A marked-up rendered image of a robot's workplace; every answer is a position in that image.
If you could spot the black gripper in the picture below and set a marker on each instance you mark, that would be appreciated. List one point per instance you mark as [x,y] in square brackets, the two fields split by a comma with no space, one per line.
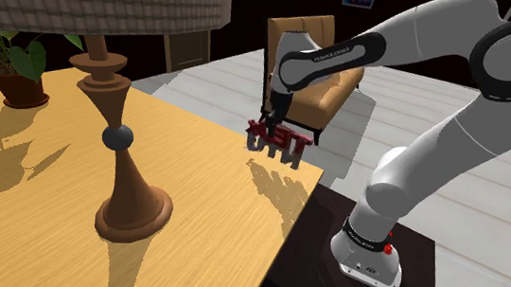
[278,106]

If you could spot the red and grey toy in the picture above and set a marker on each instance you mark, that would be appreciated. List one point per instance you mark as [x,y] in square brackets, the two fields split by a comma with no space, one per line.
[283,145]

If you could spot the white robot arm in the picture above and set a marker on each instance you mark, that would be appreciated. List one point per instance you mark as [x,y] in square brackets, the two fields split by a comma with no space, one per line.
[428,155]

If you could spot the tan armchair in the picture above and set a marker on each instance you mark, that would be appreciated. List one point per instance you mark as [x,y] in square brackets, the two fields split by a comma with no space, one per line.
[325,95]

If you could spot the brown wooden door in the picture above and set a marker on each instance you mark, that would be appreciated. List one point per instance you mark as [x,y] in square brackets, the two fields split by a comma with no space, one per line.
[188,50]

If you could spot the dark robot stand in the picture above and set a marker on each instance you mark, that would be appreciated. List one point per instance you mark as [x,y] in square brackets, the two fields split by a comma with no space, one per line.
[313,249]

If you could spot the brown wooden table lamp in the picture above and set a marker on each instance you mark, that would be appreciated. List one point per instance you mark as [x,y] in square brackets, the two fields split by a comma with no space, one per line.
[124,182]

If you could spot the potted green plant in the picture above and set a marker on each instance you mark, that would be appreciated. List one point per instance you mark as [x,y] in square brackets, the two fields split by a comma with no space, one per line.
[16,76]

